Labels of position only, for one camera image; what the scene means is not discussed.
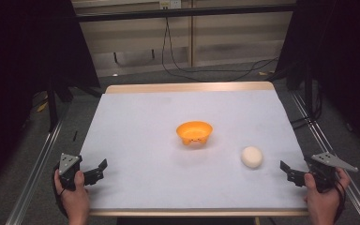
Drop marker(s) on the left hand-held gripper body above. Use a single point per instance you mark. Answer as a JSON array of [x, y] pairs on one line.
[[66, 164]]

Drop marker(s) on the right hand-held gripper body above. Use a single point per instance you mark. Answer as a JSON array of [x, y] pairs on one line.
[[323, 172]]

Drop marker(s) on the white round bun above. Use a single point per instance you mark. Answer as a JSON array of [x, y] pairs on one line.
[[252, 157]]

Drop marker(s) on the orange plastic bowl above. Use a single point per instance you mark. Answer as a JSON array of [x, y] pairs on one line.
[[194, 132]]

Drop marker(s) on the person's left hand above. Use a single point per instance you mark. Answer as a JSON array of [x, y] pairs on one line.
[[75, 200]]

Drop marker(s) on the person's right hand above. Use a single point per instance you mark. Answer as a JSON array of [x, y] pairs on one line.
[[323, 204]]

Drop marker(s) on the small black floor item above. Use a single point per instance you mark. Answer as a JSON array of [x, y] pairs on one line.
[[75, 135]]

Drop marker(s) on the white table mat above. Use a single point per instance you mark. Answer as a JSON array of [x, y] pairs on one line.
[[156, 168]]

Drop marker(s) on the black metal stand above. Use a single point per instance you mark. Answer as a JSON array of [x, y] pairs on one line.
[[308, 93], [52, 109]]

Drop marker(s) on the yellow floor tape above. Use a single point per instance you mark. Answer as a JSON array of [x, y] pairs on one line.
[[263, 73], [42, 107]]

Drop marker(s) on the black curtain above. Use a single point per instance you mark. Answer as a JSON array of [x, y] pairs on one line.
[[22, 62], [340, 56]]

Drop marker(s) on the black horizontal bar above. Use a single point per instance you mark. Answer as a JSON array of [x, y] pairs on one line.
[[181, 12]]

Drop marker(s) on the aluminium floor rail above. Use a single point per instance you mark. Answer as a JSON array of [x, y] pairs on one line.
[[328, 145], [34, 179]]

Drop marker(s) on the white wall socket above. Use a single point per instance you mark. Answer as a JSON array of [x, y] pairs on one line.
[[170, 4]]

